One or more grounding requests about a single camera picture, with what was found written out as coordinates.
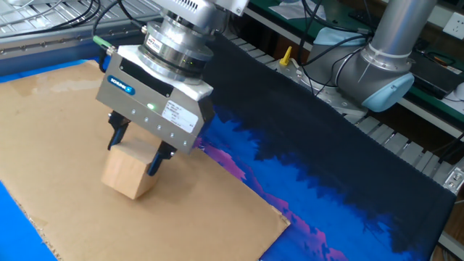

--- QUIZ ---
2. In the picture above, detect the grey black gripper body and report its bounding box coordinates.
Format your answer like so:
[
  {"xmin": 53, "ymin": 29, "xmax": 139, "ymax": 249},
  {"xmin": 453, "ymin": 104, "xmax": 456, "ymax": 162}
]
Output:
[{"xmin": 95, "ymin": 44, "xmax": 216, "ymax": 156}]

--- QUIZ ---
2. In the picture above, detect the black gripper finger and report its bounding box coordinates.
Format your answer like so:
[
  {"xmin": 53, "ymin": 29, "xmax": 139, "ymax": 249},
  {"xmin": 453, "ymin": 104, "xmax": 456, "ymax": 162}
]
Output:
[
  {"xmin": 146, "ymin": 141, "xmax": 178, "ymax": 178},
  {"xmin": 107, "ymin": 110, "xmax": 132, "ymax": 152}
]

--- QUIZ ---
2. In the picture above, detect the large wooden block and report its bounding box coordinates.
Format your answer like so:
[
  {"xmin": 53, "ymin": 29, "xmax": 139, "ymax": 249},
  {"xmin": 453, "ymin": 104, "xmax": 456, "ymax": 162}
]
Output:
[{"xmin": 100, "ymin": 139, "xmax": 162, "ymax": 201}]

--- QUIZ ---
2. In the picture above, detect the brown cardboard sheet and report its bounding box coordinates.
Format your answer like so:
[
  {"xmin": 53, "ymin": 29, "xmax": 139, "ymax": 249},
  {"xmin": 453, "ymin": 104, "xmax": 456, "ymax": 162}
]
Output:
[{"xmin": 0, "ymin": 59, "xmax": 291, "ymax": 261}]

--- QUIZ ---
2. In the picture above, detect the yellow cone object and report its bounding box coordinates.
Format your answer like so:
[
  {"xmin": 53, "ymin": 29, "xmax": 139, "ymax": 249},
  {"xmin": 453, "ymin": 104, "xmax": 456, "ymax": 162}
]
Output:
[{"xmin": 278, "ymin": 46, "xmax": 293, "ymax": 67}]

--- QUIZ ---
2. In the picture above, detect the blue landscape print cloth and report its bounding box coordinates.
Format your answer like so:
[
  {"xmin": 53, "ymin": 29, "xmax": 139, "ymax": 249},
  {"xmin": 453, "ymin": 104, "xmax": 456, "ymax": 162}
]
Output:
[{"xmin": 0, "ymin": 34, "xmax": 457, "ymax": 261}]

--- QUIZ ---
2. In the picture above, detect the white paper sheet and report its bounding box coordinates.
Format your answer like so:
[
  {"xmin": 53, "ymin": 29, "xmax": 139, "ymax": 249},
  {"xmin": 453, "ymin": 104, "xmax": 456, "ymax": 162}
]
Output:
[{"xmin": 268, "ymin": 0, "xmax": 328, "ymax": 21}]

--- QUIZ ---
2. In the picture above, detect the light blue face mask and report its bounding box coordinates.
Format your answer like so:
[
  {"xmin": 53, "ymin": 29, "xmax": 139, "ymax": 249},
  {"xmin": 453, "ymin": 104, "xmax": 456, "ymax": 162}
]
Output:
[{"xmin": 312, "ymin": 26, "xmax": 368, "ymax": 47}]

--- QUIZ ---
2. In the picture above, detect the black flat device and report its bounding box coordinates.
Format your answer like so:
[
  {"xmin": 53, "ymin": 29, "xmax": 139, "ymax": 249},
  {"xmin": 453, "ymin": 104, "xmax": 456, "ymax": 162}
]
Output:
[{"xmin": 408, "ymin": 49, "xmax": 464, "ymax": 99}]

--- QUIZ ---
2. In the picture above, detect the green cable plug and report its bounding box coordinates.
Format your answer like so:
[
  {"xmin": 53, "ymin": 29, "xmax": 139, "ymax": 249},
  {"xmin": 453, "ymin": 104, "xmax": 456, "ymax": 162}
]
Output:
[{"xmin": 92, "ymin": 35, "xmax": 117, "ymax": 57}]

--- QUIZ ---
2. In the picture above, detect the black cable loop bundle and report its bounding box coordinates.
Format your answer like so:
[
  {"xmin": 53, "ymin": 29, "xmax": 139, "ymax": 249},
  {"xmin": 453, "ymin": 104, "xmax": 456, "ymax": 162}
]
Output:
[{"xmin": 91, "ymin": 0, "xmax": 146, "ymax": 38}]

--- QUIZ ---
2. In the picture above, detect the grey aluminium side rail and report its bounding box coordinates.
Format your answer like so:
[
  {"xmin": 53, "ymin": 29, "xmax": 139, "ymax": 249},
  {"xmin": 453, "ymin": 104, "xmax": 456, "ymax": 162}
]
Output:
[{"xmin": 0, "ymin": 13, "xmax": 162, "ymax": 62}]

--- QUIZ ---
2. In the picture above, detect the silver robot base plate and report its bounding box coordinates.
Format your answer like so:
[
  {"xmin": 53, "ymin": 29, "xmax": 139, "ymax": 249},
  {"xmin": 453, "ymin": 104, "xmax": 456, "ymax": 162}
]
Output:
[{"xmin": 275, "ymin": 57, "xmax": 368, "ymax": 117}]

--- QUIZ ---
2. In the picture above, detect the thick black cable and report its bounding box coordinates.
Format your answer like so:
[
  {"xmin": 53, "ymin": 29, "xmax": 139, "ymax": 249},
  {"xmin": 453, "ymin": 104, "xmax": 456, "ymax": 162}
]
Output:
[{"xmin": 297, "ymin": 0, "xmax": 374, "ymax": 98}]

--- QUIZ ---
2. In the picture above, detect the metal corner bracket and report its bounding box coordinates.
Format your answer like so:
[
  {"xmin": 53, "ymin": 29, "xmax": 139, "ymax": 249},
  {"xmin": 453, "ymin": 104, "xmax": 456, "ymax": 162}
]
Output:
[{"xmin": 442, "ymin": 165, "xmax": 464, "ymax": 196}]

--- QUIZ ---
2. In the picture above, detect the white wall socket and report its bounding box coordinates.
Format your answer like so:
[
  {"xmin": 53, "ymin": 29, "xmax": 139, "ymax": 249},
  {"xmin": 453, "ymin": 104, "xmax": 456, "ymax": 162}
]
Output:
[{"xmin": 442, "ymin": 12, "xmax": 464, "ymax": 41}]

